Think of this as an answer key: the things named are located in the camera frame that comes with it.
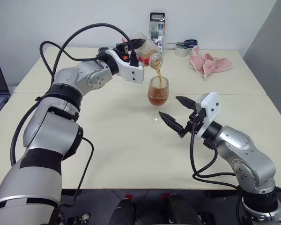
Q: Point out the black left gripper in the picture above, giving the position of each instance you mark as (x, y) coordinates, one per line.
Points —
(124, 50)

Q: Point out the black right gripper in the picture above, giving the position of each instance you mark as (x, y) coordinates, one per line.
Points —
(195, 119)

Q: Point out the clear plastic drink bottle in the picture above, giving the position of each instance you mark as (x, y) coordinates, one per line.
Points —
(154, 59)

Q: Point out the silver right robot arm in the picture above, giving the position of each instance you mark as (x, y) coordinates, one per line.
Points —
(248, 154)

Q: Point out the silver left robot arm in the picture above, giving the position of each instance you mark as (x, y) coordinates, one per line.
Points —
(49, 131)

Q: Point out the clear wine glass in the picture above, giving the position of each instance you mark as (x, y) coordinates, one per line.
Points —
(158, 98)

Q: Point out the upright clear plastic tool case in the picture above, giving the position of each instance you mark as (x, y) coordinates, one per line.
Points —
(157, 28)

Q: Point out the white tape roll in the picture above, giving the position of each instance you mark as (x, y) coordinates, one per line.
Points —
(182, 51)

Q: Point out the pink cloth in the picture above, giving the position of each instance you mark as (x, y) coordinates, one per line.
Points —
(208, 64)

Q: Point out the dark rounded shape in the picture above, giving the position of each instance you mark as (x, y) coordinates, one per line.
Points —
(125, 211)
(180, 208)

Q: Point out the grey partition panel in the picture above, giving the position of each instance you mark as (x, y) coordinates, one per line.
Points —
(271, 47)

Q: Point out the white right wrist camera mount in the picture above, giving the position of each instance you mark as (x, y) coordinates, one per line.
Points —
(210, 105)

